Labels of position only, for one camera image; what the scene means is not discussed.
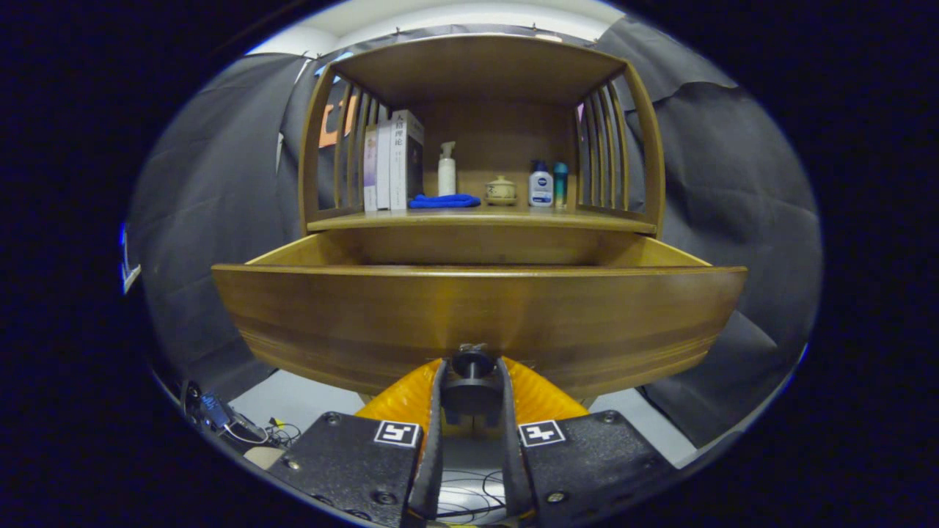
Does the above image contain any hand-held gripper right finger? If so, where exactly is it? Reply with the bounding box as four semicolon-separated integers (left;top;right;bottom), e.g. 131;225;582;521
495;356;679;525

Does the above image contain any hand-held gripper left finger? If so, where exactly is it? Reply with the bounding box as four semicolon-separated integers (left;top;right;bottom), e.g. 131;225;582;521
268;358;448;528

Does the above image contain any wooden drawer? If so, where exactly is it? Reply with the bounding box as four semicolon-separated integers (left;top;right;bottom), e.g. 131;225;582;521
211;231;748;426

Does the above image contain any wooden countertop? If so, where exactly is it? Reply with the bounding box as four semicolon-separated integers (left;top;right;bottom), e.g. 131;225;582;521
308;204;657;235

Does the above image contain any wooden cabinet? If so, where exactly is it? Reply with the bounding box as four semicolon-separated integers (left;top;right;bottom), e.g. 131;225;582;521
297;33;666;237

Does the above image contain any blue folded cloth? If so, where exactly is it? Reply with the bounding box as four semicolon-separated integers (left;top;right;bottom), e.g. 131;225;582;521
408;193;482;210

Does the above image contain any beige lidded teacup with saucer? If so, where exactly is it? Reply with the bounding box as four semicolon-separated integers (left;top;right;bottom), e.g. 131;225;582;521
484;175;518;206

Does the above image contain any white lotion bottle blue cap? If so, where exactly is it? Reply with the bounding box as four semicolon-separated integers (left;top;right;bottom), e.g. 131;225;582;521
528;161;554;208

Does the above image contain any white pump bottle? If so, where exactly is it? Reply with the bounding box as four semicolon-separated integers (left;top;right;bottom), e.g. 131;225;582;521
438;142;457;197

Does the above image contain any thin purple book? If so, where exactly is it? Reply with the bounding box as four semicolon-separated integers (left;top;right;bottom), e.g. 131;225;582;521
363;125;379;213

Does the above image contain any thin white book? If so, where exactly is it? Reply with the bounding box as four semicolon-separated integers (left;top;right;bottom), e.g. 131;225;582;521
376;121;393;212

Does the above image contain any thick white book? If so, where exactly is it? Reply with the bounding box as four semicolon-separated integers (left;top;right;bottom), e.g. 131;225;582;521
390;110;425;212

